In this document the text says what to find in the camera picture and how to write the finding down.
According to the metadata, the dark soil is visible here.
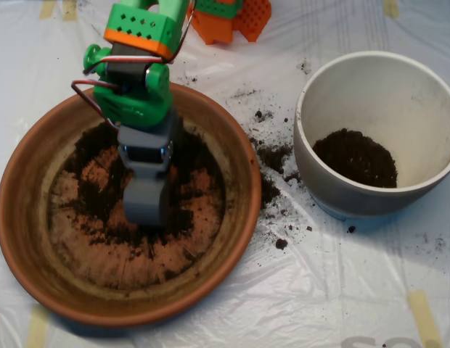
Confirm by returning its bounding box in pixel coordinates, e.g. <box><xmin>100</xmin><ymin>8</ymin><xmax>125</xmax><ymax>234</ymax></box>
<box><xmin>311</xmin><ymin>128</ymin><xmax>398</xmax><ymax>189</ymax></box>
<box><xmin>60</xmin><ymin>121</ymin><xmax>218</xmax><ymax>260</ymax></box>

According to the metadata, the spilled soil pile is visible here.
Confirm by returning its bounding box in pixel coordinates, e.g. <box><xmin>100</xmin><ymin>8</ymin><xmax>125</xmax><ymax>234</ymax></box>
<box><xmin>248</xmin><ymin>136</ymin><xmax>302</xmax><ymax>211</ymax></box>

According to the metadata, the terracotta saucer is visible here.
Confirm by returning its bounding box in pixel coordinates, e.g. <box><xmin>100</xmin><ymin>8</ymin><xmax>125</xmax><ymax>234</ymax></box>
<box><xmin>0</xmin><ymin>79</ymin><xmax>263</xmax><ymax>329</ymax></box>

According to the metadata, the white ceramic pot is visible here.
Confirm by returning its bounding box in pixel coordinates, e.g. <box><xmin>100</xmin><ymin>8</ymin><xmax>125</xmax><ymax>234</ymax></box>
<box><xmin>292</xmin><ymin>50</ymin><xmax>450</xmax><ymax>220</ymax></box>

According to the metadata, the red and white servo cable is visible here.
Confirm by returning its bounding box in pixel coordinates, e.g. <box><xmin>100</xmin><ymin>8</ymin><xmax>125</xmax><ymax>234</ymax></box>
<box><xmin>71</xmin><ymin>0</ymin><xmax>197</xmax><ymax>133</ymax></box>

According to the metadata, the clear plastic sheet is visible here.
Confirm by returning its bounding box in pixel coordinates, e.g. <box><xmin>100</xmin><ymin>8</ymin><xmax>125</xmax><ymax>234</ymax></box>
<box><xmin>0</xmin><ymin>0</ymin><xmax>450</xmax><ymax>348</ymax></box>

